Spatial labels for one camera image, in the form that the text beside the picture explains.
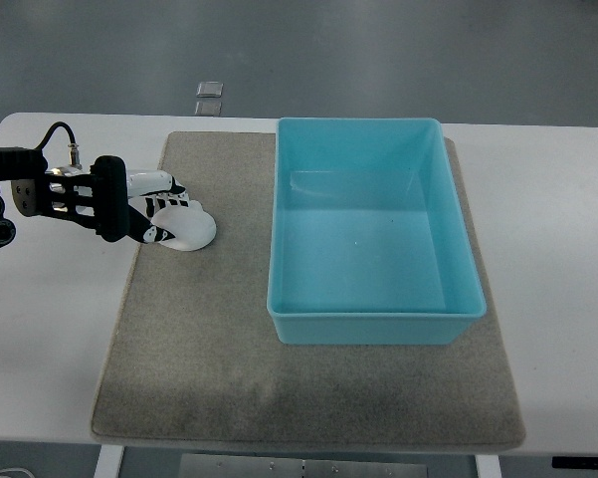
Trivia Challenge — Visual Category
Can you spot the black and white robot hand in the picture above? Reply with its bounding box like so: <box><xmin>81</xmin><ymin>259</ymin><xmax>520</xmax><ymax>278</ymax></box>
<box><xmin>126</xmin><ymin>169</ymin><xmax>190</xmax><ymax>244</ymax></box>

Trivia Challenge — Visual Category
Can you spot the white bunny plush toy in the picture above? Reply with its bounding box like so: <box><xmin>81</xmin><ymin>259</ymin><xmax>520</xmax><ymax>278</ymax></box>
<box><xmin>151</xmin><ymin>200</ymin><xmax>217</xmax><ymax>252</ymax></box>

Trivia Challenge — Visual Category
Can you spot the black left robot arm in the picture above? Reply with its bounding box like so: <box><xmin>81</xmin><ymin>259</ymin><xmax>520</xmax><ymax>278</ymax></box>
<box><xmin>0</xmin><ymin>121</ymin><xmax>130</xmax><ymax>248</ymax></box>

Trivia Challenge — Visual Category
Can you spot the blue plastic box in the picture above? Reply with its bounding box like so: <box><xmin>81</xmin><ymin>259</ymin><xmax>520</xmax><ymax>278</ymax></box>
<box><xmin>267</xmin><ymin>118</ymin><xmax>488</xmax><ymax>345</ymax></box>

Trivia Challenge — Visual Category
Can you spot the lower silver floor plate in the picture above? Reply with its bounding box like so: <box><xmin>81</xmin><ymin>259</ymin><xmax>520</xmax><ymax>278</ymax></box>
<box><xmin>194</xmin><ymin>100</ymin><xmax>222</xmax><ymax>118</ymax></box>

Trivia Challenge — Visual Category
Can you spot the silver floor plate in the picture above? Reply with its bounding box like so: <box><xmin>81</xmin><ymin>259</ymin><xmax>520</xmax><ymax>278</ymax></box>
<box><xmin>194</xmin><ymin>100</ymin><xmax>222</xmax><ymax>118</ymax></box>
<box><xmin>196</xmin><ymin>81</ymin><xmax>224</xmax><ymax>98</ymax></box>

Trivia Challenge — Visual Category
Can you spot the upper silver floor plate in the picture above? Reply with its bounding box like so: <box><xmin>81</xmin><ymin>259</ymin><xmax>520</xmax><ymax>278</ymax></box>
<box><xmin>196</xmin><ymin>81</ymin><xmax>224</xmax><ymax>98</ymax></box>

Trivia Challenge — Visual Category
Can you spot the grey felt mat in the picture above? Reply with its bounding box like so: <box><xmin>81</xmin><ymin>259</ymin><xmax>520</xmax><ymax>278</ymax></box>
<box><xmin>91</xmin><ymin>131</ymin><xmax>525</xmax><ymax>454</ymax></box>

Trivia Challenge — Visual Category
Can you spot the left white table leg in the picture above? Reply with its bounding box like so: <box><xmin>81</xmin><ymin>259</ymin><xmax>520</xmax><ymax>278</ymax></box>
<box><xmin>94</xmin><ymin>445</ymin><xmax>125</xmax><ymax>478</ymax></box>

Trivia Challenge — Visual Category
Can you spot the white table leg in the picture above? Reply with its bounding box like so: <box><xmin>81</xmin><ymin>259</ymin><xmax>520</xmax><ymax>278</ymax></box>
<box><xmin>475</xmin><ymin>455</ymin><xmax>502</xmax><ymax>478</ymax></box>
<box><xmin>94</xmin><ymin>445</ymin><xmax>125</xmax><ymax>478</ymax></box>

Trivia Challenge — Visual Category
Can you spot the right white table leg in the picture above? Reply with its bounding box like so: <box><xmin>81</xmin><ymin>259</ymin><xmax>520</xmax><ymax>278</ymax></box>
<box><xmin>475</xmin><ymin>455</ymin><xmax>502</xmax><ymax>478</ymax></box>

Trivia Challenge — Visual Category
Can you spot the black table control panel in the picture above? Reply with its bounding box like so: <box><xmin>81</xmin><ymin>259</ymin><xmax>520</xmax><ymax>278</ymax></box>
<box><xmin>551</xmin><ymin>456</ymin><xmax>598</xmax><ymax>470</ymax></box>

